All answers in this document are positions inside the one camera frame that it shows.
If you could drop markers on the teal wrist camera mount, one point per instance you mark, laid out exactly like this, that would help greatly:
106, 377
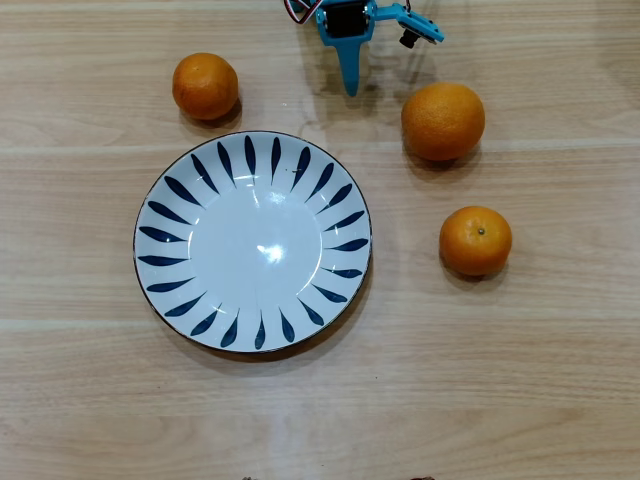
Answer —
420, 27

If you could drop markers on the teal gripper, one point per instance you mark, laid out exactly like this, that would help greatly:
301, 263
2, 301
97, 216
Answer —
342, 31

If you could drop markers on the white plate blue leaf pattern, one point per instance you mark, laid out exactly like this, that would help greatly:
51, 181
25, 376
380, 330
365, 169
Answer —
250, 280

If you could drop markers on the small orange with stem dot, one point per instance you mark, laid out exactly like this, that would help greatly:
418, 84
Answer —
475, 241

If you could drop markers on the large deep orange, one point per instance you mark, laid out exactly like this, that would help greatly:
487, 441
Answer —
443, 121

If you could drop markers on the small yellowish orange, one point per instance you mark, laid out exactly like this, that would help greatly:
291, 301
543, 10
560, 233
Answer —
205, 86

